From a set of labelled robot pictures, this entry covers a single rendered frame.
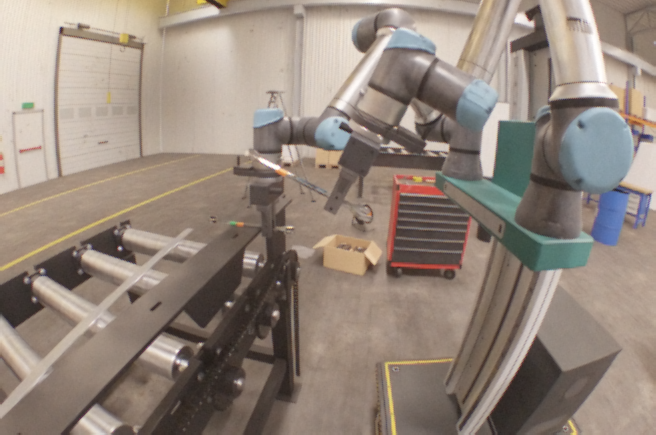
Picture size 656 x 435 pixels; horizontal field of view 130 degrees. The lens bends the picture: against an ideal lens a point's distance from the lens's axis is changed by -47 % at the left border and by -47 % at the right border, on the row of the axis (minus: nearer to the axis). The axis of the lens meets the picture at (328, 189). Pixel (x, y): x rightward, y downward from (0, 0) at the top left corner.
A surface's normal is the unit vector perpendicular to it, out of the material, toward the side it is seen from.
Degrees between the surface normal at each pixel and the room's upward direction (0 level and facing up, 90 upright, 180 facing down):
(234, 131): 90
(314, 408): 0
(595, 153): 98
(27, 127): 90
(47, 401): 0
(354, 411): 0
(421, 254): 90
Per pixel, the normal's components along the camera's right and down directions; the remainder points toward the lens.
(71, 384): 0.04, -0.97
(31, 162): 0.99, 0.07
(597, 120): -0.45, 0.32
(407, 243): -0.16, 0.23
